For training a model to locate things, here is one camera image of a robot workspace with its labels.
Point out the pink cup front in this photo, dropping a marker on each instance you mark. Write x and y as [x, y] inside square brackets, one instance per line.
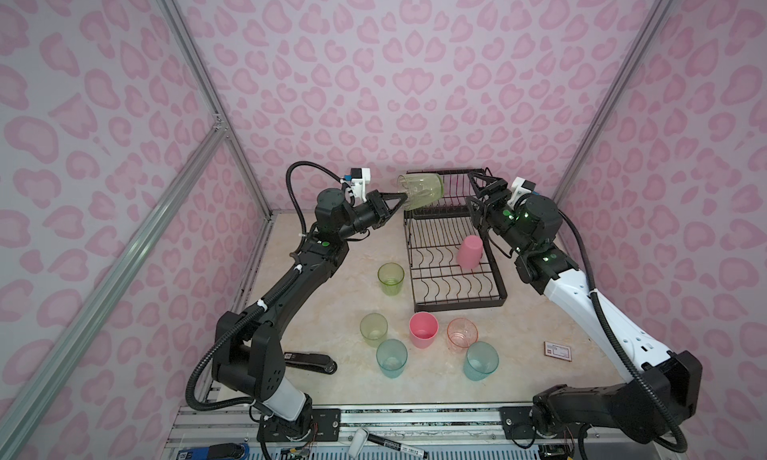
[423, 329]

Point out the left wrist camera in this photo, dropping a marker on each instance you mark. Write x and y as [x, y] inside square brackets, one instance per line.
[356, 183]

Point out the teal cup right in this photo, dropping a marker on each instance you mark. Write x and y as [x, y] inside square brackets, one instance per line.
[481, 360]

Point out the yellow-green cup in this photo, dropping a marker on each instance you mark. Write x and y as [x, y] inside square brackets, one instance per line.
[373, 328]

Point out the green cup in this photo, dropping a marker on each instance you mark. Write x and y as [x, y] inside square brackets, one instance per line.
[391, 277]
[422, 189]

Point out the black wire dish rack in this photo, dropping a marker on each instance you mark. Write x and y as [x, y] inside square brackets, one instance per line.
[434, 235]

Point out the red white card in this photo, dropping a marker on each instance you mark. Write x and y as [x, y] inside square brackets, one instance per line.
[557, 351]

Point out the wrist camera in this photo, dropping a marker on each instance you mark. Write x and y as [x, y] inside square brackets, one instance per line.
[518, 188]
[356, 183]

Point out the black marker pen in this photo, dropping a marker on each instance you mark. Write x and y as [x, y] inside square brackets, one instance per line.
[362, 436]

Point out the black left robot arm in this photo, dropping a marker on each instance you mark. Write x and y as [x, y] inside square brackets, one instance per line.
[247, 355]

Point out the black stapler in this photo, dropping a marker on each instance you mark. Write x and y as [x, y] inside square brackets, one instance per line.
[316, 362]

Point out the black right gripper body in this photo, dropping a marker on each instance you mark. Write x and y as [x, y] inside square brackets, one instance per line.
[494, 206]

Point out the orange translucent cup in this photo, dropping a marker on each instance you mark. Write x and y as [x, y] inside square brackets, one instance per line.
[462, 333]

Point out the pink cup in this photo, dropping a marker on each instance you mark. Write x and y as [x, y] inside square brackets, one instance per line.
[423, 329]
[470, 252]

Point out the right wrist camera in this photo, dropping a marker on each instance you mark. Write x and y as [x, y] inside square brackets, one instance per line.
[518, 188]

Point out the teal cup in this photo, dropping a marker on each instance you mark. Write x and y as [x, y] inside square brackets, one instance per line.
[481, 360]
[392, 357]

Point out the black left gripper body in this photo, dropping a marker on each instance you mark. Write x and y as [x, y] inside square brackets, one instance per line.
[371, 212]

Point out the teal cup left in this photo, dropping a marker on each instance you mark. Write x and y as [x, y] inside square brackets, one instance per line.
[392, 357]

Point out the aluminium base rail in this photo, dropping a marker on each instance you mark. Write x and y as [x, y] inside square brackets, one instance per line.
[444, 431]

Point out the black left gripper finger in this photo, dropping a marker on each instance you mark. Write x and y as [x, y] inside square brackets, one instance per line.
[392, 195]
[392, 206]

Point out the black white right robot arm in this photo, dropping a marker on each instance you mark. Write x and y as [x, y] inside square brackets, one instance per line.
[659, 388]

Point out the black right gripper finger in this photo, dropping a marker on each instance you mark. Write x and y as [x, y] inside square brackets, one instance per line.
[478, 184]
[486, 177]

